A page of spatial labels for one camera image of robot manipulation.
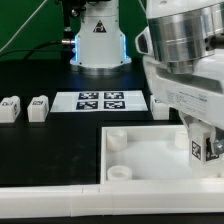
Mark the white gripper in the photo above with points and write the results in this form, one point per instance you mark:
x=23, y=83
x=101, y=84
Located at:
x=199, y=94

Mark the white square tabletop tray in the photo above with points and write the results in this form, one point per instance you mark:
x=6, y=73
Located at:
x=146, y=153

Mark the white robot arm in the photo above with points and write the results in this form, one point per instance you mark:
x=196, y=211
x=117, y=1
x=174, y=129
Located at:
x=183, y=55

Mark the white L-shaped obstacle fence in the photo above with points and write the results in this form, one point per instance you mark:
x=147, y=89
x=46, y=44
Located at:
x=114, y=198

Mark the white sheet with tags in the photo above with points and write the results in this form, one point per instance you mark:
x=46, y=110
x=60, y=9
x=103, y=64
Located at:
x=99, y=101

